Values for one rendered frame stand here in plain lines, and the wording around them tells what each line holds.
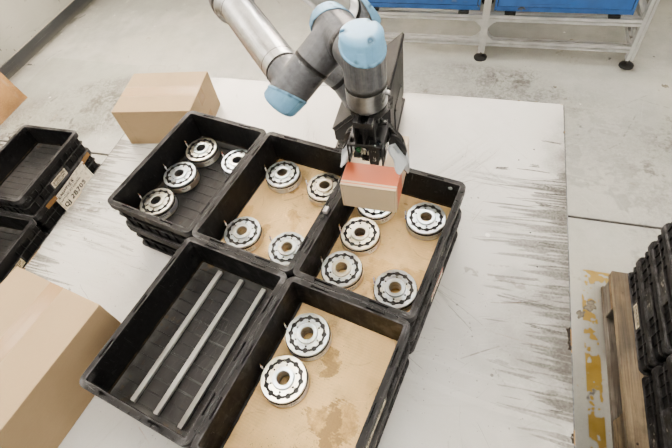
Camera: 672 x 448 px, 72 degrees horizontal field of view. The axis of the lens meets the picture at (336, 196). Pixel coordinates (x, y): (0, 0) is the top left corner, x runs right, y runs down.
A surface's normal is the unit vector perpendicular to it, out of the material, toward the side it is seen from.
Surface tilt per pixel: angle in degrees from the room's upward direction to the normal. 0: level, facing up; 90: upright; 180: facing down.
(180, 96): 0
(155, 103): 0
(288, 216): 0
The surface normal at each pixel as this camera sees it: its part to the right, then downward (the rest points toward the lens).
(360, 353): -0.12, -0.61
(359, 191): -0.26, 0.78
